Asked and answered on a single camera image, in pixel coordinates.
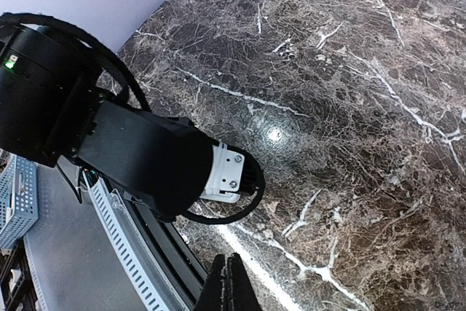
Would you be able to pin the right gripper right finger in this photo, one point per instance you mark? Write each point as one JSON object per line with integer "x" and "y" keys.
{"x": 239, "y": 294}

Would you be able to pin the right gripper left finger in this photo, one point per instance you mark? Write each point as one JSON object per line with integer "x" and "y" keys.
{"x": 212, "y": 293}

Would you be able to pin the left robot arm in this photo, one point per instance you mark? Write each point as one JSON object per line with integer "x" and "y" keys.
{"x": 64, "y": 94}

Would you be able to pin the grey perforated metal basket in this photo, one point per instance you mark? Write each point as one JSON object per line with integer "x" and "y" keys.
{"x": 19, "y": 200}

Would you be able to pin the black front rail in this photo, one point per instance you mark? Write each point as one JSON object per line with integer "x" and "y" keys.
{"x": 172, "y": 261}

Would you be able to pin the white slotted cable duct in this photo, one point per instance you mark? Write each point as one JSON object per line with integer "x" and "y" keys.
{"x": 124, "y": 249}

